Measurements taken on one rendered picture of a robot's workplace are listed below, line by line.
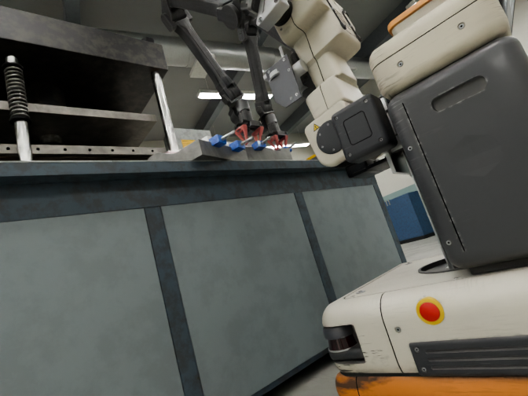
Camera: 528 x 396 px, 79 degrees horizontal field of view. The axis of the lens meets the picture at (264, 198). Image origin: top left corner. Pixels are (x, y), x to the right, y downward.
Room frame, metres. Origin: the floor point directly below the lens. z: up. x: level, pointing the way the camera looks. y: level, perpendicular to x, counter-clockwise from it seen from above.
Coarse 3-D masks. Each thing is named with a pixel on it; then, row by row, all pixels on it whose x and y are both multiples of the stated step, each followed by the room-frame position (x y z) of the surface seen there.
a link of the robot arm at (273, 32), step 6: (246, 24) 1.34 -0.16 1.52; (252, 24) 1.34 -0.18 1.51; (246, 30) 1.36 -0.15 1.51; (252, 30) 1.38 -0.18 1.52; (264, 30) 1.32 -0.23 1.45; (270, 30) 1.30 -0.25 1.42; (276, 30) 1.28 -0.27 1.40; (276, 36) 1.30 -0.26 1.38; (282, 42) 1.29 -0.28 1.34; (288, 48) 1.29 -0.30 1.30
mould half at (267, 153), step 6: (246, 150) 1.23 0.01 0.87; (252, 150) 1.25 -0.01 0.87; (258, 150) 1.27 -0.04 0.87; (264, 150) 1.30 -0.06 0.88; (270, 150) 1.32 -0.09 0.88; (282, 150) 1.37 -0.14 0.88; (288, 150) 1.40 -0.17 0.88; (252, 156) 1.25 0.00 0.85; (258, 156) 1.27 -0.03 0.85; (264, 156) 1.29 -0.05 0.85; (270, 156) 1.31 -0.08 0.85; (276, 156) 1.33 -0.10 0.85; (282, 156) 1.36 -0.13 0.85; (288, 156) 1.39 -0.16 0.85
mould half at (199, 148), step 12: (192, 144) 0.97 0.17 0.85; (204, 144) 0.98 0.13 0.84; (156, 156) 1.06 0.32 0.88; (168, 156) 1.03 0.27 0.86; (180, 156) 1.00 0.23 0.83; (192, 156) 0.98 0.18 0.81; (204, 156) 0.98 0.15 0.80; (216, 156) 1.01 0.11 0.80; (228, 156) 1.07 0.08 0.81; (240, 156) 1.14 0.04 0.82
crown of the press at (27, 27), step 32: (0, 32) 1.30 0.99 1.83; (32, 32) 1.39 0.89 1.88; (64, 32) 1.49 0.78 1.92; (96, 32) 1.60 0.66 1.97; (0, 64) 1.45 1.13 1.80; (32, 64) 1.51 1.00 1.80; (64, 64) 1.58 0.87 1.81; (96, 64) 1.65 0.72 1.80; (128, 64) 1.72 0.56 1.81; (160, 64) 1.84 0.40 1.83; (0, 96) 1.67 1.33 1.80; (32, 96) 1.64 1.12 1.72; (64, 96) 1.83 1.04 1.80; (96, 96) 1.92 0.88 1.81; (128, 96) 2.02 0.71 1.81
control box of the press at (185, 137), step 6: (174, 132) 2.01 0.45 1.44; (180, 132) 2.04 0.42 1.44; (186, 132) 2.07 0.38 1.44; (192, 132) 2.10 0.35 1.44; (198, 132) 2.13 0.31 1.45; (204, 132) 2.17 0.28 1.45; (210, 132) 2.20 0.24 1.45; (180, 138) 2.03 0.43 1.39; (186, 138) 2.06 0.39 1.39; (192, 138) 2.09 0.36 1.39; (198, 138) 2.12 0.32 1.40; (180, 144) 2.02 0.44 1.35; (186, 144) 2.05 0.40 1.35; (168, 150) 2.09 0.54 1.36
